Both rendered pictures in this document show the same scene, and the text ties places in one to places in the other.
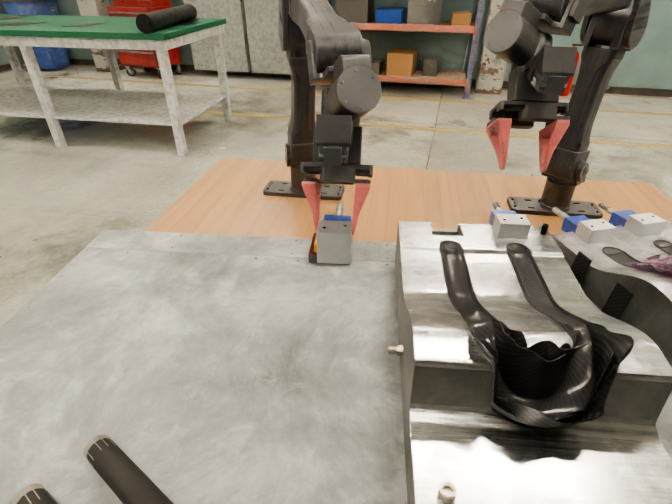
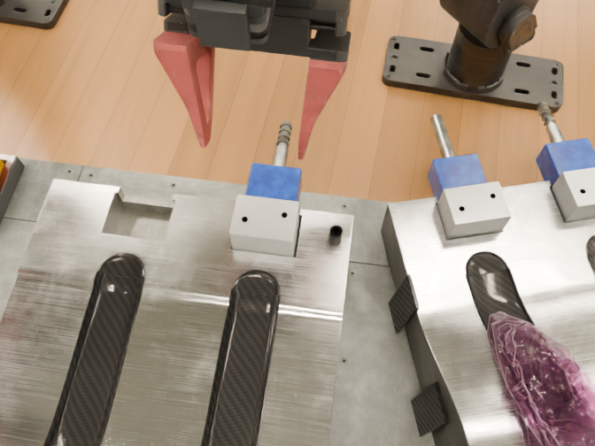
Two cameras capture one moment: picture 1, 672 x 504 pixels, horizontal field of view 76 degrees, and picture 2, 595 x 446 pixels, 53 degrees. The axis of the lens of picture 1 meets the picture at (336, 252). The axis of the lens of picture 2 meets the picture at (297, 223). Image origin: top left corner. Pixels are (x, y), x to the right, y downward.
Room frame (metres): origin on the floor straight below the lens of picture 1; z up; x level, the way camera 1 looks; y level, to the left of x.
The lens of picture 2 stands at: (0.42, -0.34, 1.32)
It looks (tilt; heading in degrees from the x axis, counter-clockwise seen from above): 62 degrees down; 4
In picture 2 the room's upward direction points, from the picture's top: straight up
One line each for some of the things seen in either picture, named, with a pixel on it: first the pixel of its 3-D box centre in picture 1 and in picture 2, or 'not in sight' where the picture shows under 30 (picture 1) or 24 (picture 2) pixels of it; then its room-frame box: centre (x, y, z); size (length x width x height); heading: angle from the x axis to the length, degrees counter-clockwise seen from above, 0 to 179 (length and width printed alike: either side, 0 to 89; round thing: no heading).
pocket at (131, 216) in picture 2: (444, 237); (144, 223); (0.65, -0.19, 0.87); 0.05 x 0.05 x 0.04; 85
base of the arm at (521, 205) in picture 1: (557, 194); (480, 50); (0.90, -0.51, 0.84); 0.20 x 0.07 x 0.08; 81
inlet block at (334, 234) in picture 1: (337, 225); not in sight; (0.59, 0.00, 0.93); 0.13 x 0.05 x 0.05; 175
